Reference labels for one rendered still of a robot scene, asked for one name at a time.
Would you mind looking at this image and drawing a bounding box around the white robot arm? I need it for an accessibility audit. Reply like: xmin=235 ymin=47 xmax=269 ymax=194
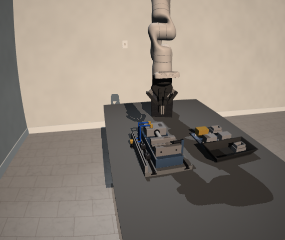
xmin=148 ymin=0 xmax=180 ymax=79

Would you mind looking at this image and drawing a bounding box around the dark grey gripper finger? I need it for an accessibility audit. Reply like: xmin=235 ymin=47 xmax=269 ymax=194
xmin=146 ymin=88 xmax=163 ymax=115
xmin=162 ymin=88 xmax=178 ymax=114

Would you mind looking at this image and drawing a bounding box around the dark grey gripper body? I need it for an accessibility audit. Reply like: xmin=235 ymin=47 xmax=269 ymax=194
xmin=151 ymin=75 xmax=173 ymax=97

